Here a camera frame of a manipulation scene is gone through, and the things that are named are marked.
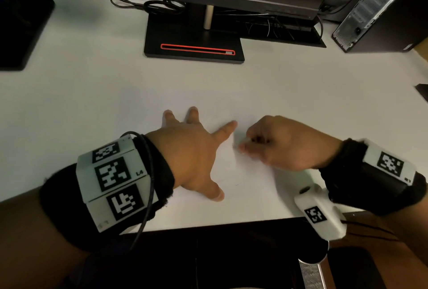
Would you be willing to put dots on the person's left hand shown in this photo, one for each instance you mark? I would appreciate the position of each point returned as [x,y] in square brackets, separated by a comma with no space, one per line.
[190,155]

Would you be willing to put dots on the person's right hand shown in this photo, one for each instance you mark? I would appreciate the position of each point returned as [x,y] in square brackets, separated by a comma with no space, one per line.
[291,145]

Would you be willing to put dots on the white paper sheet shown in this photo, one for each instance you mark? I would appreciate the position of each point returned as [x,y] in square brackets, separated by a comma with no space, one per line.
[247,185]

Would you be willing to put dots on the person's left forearm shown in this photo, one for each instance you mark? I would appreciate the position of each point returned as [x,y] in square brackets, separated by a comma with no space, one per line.
[26,245]

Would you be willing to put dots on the white single-marker block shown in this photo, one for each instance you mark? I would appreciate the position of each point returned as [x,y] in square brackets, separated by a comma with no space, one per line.
[371,158]

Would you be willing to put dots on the white three-marker block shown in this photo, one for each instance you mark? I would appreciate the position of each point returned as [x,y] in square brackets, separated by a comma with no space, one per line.
[87,181]

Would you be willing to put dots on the black monitor stand red slot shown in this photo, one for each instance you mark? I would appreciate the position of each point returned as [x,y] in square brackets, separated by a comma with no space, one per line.
[187,36]

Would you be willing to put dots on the black flat stand base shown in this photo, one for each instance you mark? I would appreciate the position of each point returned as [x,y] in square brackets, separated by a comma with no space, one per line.
[20,31]
[423,93]

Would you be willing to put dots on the round metal bin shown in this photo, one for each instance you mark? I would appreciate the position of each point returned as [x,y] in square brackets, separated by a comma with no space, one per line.
[357,272]

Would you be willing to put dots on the black desktop computer tower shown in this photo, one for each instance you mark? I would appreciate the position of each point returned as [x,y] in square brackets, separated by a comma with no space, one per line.
[364,7]

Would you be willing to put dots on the brown cardboard box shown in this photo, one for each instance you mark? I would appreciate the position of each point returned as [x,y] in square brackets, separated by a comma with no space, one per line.
[422,49]

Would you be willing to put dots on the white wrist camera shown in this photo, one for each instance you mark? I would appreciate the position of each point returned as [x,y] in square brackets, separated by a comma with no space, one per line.
[334,228]

